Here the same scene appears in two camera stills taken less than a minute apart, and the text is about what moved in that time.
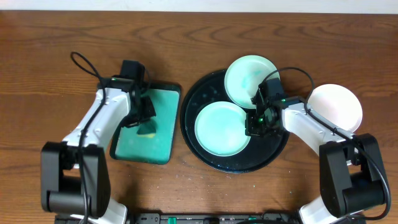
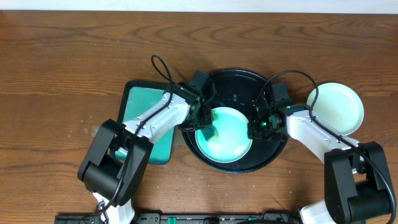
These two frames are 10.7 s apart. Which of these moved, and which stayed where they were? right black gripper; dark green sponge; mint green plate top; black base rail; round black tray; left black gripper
Moved: dark green sponge; mint green plate top; left black gripper
Stayed: round black tray; black base rail; right black gripper
